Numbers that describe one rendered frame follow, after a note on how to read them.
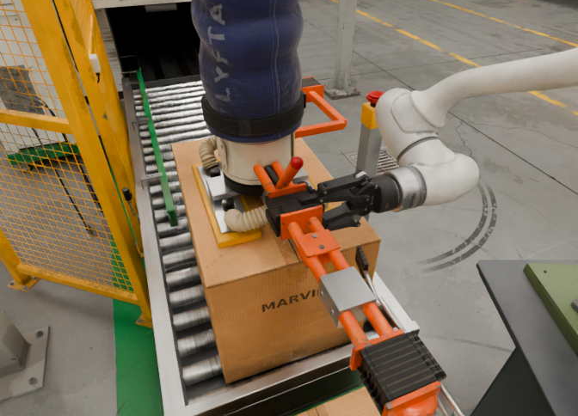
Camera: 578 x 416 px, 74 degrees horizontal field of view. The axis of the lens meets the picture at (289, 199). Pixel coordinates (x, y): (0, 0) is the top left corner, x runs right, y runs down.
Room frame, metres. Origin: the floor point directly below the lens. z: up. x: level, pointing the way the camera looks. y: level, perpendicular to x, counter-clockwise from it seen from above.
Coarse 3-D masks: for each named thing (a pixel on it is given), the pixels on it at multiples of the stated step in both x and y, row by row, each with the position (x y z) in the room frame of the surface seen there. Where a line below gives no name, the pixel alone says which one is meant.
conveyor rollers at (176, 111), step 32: (160, 96) 2.34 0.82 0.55; (192, 96) 2.39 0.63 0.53; (160, 128) 1.97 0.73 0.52; (192, 128) 1.95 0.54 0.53; (160, 192) 1.36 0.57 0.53; (160, 224) 1.12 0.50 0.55; (192, 256) 0.96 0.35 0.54; (192, 288) 0.81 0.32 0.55; (192, 320) 0.70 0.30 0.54; (192, 352) 0.60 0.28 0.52; (320, 352) 0.58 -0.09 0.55
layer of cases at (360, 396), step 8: (352, 392) 0.48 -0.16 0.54; (360, 392) 0.48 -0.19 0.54; (336, 400) 0.46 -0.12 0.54; (344, 400) 0.46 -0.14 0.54; (352, 400) 0.46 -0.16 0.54; (360, 400) 0.46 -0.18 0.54; (368, 400) 0.46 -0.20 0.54; (312, 408) 0.44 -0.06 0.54; (320, 408) 0.44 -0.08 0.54; (328, 408) 0.44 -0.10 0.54; (336, 408) 0.44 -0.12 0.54; (344, 408) 0.44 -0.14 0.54; (352, 408) 0.44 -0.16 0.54; (360, 408) 0.44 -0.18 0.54; (368, 408) 0.44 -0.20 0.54; (376, 408) 0.44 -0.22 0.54
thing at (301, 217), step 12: (276, 192) 0.60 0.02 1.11; (288, 192) 0.61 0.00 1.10; (300, 192) 0.61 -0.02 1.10; (276, 204) 0.57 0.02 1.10; (276, 216) 0.53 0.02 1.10; (288, 216) 0.52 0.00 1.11; (300, 216) 0.53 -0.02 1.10; (312, 216) 0.54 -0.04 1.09; (276, 228) 0.53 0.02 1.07; (300, 228) 0.53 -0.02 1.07
